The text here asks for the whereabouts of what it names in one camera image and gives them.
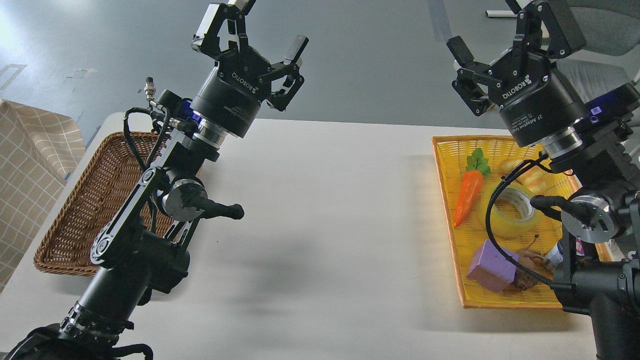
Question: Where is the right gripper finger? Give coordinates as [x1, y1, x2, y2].
[446, 36, 503, 117]
[506, 0, 586, 60]

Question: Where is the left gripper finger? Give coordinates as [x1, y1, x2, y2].
[191, 0, 256, 57]
[258, 35, 309, 112]

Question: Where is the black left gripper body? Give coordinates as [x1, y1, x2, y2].
[190, 47, 272, 138]

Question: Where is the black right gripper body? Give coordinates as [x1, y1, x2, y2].
[490, 50, 586, 147]

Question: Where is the yellow tape roll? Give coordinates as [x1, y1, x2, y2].
[473, 181, 542, 239]

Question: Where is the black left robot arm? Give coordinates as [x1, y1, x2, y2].
[2, 0, 309, 360]

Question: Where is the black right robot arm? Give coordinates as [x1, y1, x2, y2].
[446, 0, 640, 360]

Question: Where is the toy bread croissant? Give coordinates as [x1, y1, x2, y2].
[497, 158, 547, 195]

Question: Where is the grey office chair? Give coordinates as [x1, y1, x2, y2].
[499, 0, 639, 158]

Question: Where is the orange toy carrot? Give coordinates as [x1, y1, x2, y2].
[453, 147, 492, 228]

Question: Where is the brown wicker basket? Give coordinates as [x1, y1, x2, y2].
[33, 131, 142, 277]

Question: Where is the yellow plastic basket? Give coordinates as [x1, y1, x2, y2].
[431, 135, 578, 310]

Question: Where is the small black-lidded jar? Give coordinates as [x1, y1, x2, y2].
[542, 238, 585, 273]

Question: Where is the purple foam block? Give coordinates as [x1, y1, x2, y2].
[466, 239, 517, 293]

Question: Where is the brown toy ginger root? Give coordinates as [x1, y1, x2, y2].
[512, 235, 548, 292]

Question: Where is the beige checkered cloth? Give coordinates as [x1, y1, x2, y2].
[0, 99, 86, 289]

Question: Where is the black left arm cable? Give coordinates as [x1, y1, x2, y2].
[123, 107, 173, 173]

